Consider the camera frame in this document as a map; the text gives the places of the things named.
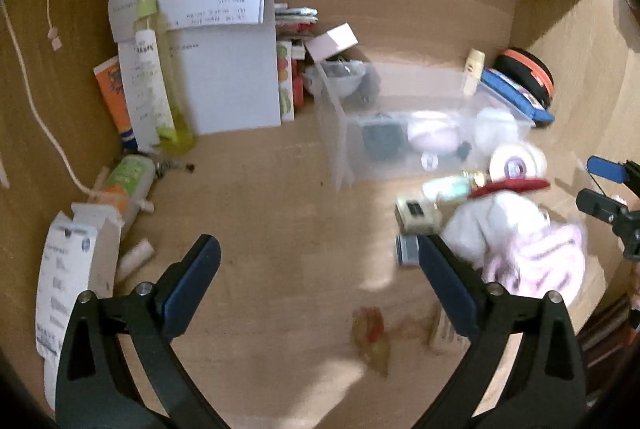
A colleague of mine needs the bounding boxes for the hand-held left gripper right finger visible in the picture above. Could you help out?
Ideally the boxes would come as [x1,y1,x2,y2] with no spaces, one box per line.
[417,234,588,429]

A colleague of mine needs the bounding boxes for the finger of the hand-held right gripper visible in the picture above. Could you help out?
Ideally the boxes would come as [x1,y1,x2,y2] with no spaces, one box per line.
[575,189,640,260]
[586,155,640,198]

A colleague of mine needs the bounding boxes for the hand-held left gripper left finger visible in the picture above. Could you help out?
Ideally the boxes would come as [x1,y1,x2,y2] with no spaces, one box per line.
[55,234,231,429]

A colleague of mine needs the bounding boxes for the pale blue small bottle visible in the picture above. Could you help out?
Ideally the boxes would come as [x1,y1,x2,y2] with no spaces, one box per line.
[421,174,488,206]

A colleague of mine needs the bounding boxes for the clear plastic storage box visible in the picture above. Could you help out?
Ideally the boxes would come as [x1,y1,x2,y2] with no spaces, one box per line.
[312,59,536,190]

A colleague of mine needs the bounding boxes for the small grey block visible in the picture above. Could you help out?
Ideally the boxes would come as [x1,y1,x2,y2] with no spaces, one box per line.
[395,235,422,268]

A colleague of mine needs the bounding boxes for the small white cylinder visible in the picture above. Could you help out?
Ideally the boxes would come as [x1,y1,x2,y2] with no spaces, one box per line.
[116,239,155,282]

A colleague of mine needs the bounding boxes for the small beige box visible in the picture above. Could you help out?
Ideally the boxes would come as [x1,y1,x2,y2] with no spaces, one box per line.
[395,195,444,233]

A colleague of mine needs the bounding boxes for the pink striped cloth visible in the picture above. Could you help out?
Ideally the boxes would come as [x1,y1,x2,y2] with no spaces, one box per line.
[482,221,587,305]

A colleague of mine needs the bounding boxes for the white tape roll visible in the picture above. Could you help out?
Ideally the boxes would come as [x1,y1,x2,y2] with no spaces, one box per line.
[489,143,549,183]

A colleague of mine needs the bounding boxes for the wooden desk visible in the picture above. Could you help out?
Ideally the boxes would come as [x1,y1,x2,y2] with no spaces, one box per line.
[0,0,632,429]

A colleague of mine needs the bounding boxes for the blue pencil case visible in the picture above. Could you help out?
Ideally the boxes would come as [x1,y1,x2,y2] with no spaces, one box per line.
[481,68,556,128]

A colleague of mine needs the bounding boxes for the white round object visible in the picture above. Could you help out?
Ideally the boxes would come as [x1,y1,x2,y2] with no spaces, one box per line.
[472,108,522,154]

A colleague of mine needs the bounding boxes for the dark brown chair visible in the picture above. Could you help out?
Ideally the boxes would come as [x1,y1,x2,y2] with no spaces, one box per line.
[577,294,640,362]

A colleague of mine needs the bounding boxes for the green tube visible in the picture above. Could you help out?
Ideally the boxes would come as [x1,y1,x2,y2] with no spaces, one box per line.
[97,154,157,235]

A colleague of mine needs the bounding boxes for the orange black round case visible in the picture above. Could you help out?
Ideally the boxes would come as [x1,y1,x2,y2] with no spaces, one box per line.
[495,49,555,110]

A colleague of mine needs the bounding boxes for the white box with receipt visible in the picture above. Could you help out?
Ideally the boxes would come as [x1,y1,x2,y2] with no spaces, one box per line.
[35,201,126,410]

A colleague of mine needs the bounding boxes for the pink round case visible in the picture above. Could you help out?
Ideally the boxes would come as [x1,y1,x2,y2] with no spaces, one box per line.
[407,110,462,156]

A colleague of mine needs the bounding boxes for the cream tube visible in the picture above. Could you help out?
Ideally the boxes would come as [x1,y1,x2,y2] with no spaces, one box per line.
[462,49,487,97]

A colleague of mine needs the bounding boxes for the black electronic items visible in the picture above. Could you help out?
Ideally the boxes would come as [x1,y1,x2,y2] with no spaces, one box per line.
[359,113,407,160]

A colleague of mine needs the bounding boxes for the orange carton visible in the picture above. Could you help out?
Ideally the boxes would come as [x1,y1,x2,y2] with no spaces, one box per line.
[93,56,138,152]

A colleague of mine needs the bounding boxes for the large white paper sheet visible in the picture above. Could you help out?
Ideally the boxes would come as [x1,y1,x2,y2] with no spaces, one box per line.
[109,0,282,136]

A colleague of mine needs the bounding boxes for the yellow-green spray bottle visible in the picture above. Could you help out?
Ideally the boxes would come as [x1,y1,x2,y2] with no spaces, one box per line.
[131,0,196,154]

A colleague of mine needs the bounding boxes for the fruit print box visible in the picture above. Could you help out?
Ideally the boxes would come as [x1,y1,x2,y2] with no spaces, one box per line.
[276,40,297,122]

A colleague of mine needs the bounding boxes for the red box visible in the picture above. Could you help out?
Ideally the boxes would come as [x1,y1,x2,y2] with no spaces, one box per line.
[292,59,307,112]

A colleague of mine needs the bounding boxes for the clear plastic bowl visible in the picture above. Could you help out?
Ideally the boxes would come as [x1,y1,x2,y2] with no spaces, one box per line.
[306,59,370,98]

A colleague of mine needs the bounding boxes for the small pink box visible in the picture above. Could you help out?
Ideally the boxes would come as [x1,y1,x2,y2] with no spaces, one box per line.
[305,23,359,62]

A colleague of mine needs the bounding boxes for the white cable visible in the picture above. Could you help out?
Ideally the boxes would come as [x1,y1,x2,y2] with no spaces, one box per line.
[0,0,98,200]

